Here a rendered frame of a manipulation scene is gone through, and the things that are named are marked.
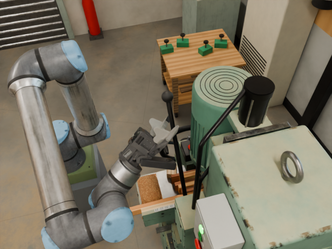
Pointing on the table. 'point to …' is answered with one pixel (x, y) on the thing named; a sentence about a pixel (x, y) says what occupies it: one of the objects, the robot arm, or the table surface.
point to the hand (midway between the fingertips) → (175, 121)
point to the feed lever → (167, 97)
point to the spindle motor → (213, 104)
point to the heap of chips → (149, 188)
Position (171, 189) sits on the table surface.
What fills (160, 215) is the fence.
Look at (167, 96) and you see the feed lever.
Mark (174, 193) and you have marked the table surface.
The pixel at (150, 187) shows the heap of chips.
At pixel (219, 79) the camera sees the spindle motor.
